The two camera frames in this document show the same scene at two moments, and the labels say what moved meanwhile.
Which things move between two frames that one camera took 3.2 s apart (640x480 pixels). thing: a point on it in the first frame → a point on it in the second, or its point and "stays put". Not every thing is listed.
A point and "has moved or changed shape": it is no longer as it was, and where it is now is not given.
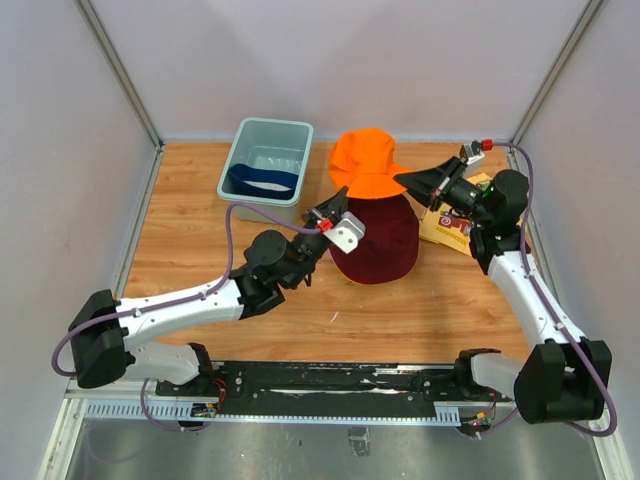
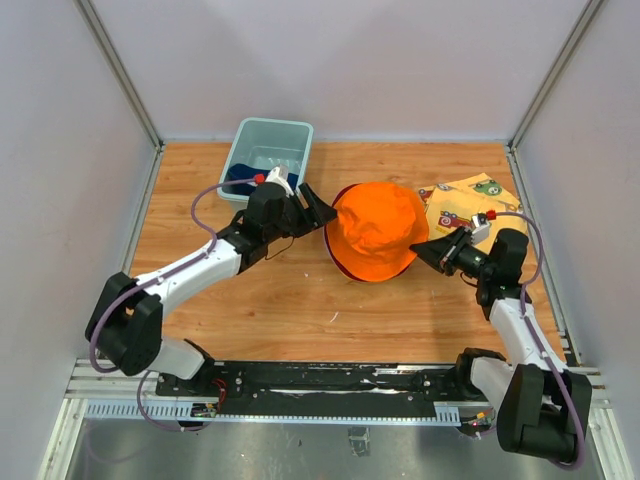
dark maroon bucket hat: [389, 248] has moved or changed shape
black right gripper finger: [431, 184] → [439, 249]
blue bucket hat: [248, 181] stays put
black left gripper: [332, 208] → [319, 212]
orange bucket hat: [361, 159] → [376, 224]
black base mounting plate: [323, 384] stays put
